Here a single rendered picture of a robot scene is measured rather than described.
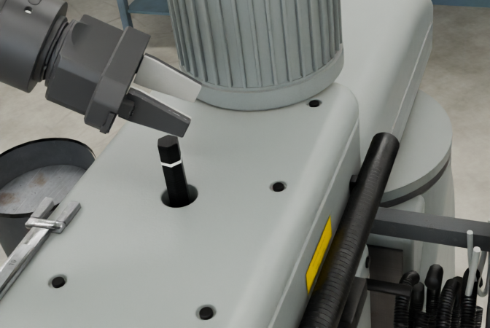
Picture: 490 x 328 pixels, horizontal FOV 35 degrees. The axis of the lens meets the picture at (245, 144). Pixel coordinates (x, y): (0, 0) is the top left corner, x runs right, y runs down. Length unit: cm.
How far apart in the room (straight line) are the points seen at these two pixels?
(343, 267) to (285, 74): 22
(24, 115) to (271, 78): 394
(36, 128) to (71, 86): 392
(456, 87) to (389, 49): 319
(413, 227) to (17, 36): 63
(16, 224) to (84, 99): 232
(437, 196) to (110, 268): 78
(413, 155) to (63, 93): 79
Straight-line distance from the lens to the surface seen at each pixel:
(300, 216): 75
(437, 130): 141
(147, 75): 74
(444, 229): 110
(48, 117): 467
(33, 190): 325
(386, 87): 120
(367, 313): 120
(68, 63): 67
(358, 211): 87
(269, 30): 83
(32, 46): 68
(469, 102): 433
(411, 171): 132
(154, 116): 69
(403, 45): 131
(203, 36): 86
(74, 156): 329
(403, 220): 111
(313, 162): 80
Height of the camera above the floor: 238
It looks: 36 degrees down
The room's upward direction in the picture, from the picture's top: 8 degrees counter-clockwise
